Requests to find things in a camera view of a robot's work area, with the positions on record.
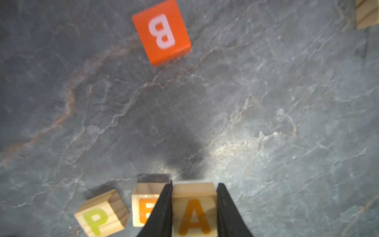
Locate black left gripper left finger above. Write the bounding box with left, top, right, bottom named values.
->
left=137, top=181, right=173, bottom=237

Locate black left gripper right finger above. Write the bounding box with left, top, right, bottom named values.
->
left=217, top=183, right=253, bottom=237

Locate wooden block letter E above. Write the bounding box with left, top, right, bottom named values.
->
left=131, top=183, right=166, bottom=227

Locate wooden block letter A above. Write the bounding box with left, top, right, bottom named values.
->
left=172, top=183, right=218, bottom=237

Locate wooden block letter P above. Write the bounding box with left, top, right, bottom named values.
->
left=75, top=189, right=130, bottom=237

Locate red block letter B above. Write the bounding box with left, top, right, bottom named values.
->
left=132, top=0, right=191, bottom=67

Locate wooden block partly seen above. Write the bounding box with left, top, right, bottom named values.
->
left=355, top=0, right=379, bottom=30

